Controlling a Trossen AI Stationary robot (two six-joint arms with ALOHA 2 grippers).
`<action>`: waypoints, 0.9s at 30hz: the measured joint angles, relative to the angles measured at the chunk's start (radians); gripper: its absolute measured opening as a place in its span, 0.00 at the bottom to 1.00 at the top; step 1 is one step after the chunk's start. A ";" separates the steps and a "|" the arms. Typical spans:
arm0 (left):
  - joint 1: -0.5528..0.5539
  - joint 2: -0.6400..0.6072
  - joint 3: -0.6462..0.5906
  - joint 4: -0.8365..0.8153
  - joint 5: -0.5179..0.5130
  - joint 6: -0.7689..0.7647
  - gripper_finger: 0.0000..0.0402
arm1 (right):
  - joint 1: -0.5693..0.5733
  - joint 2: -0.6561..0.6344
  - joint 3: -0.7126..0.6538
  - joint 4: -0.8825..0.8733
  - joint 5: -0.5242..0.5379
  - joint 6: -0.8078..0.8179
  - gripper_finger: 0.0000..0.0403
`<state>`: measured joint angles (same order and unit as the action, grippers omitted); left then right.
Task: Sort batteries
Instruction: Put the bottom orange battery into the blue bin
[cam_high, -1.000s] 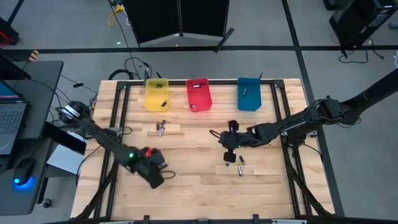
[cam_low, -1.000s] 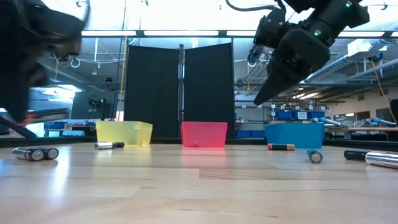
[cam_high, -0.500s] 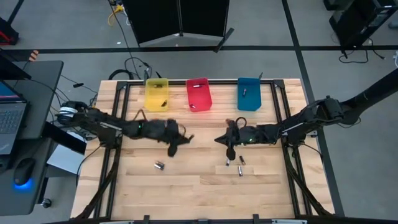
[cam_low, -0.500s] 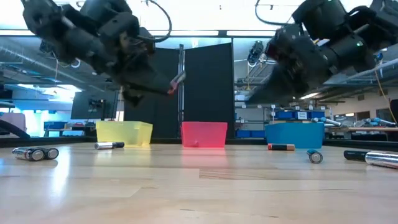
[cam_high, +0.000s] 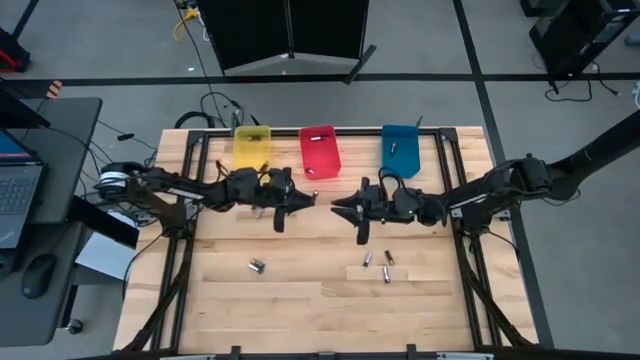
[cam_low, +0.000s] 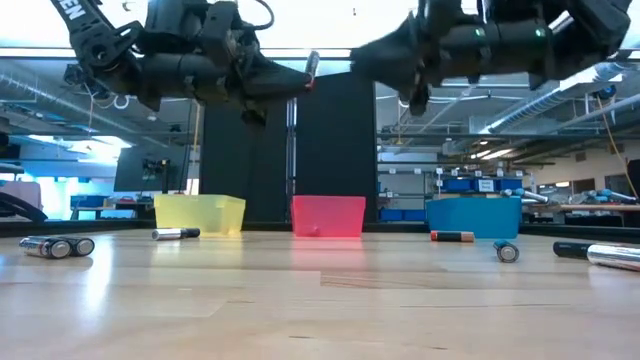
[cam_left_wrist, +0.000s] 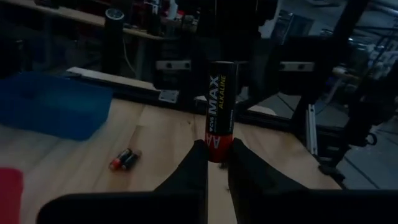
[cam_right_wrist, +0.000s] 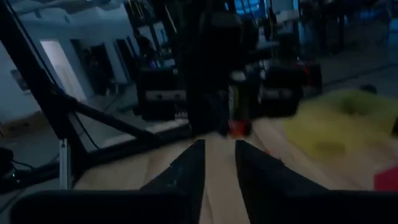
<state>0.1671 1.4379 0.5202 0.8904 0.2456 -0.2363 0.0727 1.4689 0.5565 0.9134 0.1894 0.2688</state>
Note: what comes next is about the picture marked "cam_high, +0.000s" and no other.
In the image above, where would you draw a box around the black stand pole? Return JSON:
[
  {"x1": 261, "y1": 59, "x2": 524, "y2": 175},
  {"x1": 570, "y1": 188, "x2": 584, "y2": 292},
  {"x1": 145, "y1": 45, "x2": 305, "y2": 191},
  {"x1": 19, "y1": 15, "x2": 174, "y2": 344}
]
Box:
[{"x1": 547, "y1": 108, "x2": 640, "y2": 202}]

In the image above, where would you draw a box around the black folding screen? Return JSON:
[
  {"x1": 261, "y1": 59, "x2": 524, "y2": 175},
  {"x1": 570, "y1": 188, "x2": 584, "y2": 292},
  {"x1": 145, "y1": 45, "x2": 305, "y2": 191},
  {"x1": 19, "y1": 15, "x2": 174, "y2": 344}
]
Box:
[{"x1": 196, "y1": 0, "x2": 379, "y2": 85}]

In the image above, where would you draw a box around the black computer mouse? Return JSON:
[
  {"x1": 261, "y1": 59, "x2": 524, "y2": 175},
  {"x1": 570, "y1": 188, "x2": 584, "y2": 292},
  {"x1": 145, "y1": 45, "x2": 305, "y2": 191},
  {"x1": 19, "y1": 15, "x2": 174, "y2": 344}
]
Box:
[{"x1": 20, "y1": 253, "x2": 58, "y2": 300}]

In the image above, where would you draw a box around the black cable bundle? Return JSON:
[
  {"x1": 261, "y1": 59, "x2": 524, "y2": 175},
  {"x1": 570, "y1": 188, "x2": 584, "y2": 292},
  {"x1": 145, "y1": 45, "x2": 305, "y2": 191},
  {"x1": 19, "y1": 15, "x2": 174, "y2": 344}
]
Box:
[{"x1": 47, "y1": 119, "x2": 161, "y2": 201}]

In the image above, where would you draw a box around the yellow cable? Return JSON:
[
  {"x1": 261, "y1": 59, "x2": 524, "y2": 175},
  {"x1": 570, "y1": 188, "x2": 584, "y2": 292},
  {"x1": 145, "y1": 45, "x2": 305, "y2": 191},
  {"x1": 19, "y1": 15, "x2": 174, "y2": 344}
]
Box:
[{"x1": 172, "y1": 5, "x2": 202, "y2": 42}]

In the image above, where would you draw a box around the yellow plastic bin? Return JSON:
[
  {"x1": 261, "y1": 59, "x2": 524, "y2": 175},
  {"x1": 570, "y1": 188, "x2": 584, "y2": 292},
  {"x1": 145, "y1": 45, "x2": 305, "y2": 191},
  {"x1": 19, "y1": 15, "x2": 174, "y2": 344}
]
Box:
[{"x1": 232, "y1": 124, "x2": 273, "y2": 174}]

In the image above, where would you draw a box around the black aluminium table frame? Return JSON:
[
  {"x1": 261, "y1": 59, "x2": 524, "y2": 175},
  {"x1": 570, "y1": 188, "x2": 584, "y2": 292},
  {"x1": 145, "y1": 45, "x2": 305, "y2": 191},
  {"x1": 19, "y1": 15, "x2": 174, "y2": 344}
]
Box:
[{"x1": 117, "y1": 126, "x2": 539, "y2": 360}]

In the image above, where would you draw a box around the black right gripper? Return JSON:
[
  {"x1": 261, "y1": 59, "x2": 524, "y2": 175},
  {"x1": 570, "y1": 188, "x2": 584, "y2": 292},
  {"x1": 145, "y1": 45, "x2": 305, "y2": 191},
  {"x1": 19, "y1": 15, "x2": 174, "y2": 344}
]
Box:
[{"x1": 331, "y1": 176, "x2": 389, "y2": 246}]

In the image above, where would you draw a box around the black panel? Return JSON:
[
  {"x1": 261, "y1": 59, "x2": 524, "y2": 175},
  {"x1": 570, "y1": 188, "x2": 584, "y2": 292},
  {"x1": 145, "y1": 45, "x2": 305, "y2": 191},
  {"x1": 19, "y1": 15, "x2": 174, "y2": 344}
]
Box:
[{"x1": 67, "y1": 194, "x2": 141, "y2": 250}]

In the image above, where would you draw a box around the black red case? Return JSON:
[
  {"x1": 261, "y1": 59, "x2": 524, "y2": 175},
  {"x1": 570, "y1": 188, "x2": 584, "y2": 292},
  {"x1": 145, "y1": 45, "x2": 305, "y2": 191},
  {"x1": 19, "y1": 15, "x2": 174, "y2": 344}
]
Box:
[{"x1": 0, "y1": 27, "x2": 31, "y2": 74}]

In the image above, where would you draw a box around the red plastic bin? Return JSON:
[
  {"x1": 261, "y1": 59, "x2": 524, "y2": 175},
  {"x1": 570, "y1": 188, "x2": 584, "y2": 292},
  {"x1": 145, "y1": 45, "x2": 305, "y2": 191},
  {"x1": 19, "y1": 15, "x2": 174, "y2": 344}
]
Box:
[{"x1": 298, "y1": 124, "x2": 343, "y2": 181}]

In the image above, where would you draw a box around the black equipment rack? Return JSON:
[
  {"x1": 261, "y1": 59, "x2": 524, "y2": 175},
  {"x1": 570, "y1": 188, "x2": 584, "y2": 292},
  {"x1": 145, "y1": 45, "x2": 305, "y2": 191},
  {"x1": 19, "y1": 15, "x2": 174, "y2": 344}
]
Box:
[{"x1": 519, "y1": 0, "x2": 640, "y2": 84}]

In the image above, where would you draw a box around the white box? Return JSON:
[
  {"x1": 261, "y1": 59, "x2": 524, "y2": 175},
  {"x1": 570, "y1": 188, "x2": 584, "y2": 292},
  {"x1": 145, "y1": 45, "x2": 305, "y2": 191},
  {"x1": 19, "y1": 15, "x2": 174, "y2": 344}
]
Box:
[{"x1": 74, "y1": 209, "x2": 141, "y2": 282}]

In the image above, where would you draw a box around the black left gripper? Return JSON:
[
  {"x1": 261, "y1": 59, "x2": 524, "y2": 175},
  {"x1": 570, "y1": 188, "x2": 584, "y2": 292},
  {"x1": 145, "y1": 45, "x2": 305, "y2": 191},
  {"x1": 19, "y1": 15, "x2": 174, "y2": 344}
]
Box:
[{"x1": 259, "y1": 167, "x2": 318, "y2": 234}]

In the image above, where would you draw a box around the black cable coil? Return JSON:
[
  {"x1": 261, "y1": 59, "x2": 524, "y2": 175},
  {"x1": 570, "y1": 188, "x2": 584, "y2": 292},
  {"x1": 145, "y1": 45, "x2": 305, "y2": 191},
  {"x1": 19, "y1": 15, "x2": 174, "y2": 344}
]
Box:
[{"x1": 173, "y1": 110, "x2": 217, "y2": 130}]

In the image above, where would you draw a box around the black cable with plug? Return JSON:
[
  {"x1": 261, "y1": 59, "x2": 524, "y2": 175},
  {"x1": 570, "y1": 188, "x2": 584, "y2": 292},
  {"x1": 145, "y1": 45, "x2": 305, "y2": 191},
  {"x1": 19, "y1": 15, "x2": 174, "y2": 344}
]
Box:
[{"x1": 543, "y1": 62, "x2": 621, "y2": 104}]

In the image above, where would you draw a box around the black desk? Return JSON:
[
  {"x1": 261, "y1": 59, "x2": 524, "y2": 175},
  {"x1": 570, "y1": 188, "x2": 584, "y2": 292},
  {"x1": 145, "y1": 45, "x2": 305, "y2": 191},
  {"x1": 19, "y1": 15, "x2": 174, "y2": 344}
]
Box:
[{"x1": 0, "y1": 96, "x2": 105, "y2": 347}]

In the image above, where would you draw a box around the black monitor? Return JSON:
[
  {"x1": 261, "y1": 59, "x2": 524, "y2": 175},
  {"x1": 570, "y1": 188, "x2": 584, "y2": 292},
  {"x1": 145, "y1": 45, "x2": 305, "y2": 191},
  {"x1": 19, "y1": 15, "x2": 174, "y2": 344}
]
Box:
[{"x1": 0, "y1": 78, "x2": 52, "y2": 130}]

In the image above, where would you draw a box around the blue plastic bin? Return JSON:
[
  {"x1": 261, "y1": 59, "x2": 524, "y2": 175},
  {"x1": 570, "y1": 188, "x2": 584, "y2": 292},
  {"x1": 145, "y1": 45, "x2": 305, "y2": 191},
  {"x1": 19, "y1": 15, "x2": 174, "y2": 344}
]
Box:
[{"x1": 381, "y1": 123, "x2": 422, "y2": 180}]

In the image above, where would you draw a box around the grey laptop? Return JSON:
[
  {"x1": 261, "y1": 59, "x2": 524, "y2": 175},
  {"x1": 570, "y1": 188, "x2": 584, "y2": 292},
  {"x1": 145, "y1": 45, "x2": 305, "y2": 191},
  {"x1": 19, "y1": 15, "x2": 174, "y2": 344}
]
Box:
[{"x1": 0, "y1": 128, "x2": 50, "y2": 251}]

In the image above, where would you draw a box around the long black floor cable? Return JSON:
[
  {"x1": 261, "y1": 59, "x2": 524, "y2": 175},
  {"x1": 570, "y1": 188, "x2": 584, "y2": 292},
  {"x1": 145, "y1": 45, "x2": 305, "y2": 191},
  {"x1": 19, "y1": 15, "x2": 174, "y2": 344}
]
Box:
[{"x1": 172, "y1": 0, "x2": 227, "y2": 129}]

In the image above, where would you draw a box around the black cable loop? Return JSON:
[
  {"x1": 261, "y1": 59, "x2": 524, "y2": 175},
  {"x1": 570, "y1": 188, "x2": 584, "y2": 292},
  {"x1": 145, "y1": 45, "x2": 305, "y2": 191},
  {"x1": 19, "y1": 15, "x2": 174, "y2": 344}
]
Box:
[{"x1": 199, "y1": 91, "x2": 247, "y2": 129}]

